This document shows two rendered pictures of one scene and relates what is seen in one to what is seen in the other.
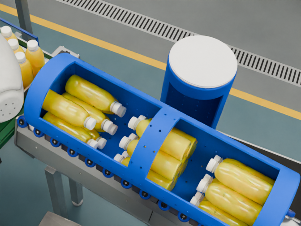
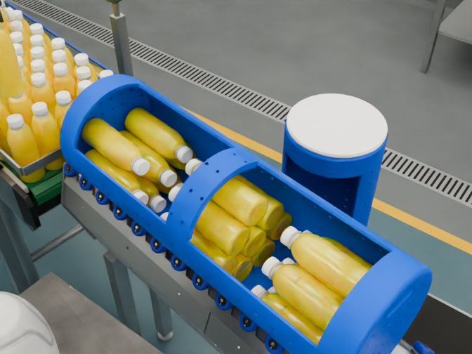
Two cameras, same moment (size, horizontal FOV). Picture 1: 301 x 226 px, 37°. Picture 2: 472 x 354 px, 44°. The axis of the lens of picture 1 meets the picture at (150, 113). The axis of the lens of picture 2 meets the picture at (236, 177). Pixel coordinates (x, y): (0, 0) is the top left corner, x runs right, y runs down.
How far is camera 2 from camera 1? 0.51 m
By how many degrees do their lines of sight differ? 18
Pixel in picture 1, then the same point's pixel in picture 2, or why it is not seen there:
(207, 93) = (333, 165)
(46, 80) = (91, 97)
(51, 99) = (97, 128)
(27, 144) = (74, 204)
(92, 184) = (141, 265)
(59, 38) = not seen: hidden behind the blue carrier
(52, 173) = (111, 260)
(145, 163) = (188, 215)
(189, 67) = (313, 128)
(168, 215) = (229, 320)
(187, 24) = not seen: hidden behind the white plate
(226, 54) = (374, 120)
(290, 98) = not seen: outside the picture
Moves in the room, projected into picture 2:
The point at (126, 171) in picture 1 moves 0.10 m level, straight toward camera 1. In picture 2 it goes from (165, 228) to (145, 264)
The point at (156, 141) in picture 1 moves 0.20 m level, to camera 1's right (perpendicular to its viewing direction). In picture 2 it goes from (208, 184) to (303, 211)
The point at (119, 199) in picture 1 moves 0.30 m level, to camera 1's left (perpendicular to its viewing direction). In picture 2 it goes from (171, 291) to (65, 254)
